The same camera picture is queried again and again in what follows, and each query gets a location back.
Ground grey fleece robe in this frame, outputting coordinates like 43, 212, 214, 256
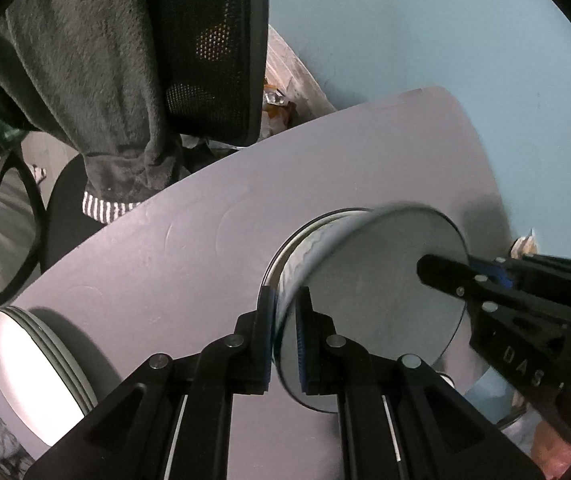
0, 0, 192, 225

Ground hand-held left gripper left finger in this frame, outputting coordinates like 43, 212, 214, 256
25, 285, 273, 480

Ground light blue cloth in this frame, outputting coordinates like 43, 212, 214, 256
463, 367, 533, 428

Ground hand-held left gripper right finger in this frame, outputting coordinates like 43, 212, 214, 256
295, 286, 546, 480

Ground black mesh office chair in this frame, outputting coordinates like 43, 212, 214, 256
0, 0, 272, 307

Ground crinkled plastic bag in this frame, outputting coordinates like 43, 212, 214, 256
258, 25, 337, 142

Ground person's right hand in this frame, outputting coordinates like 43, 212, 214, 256
529, 402, 571, 478

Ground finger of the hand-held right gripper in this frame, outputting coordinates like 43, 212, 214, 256
416, 254, 571, 328
469, 252, 571, 290

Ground crumpled snack wrappers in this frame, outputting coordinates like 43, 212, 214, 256
509, 230, 541, 260

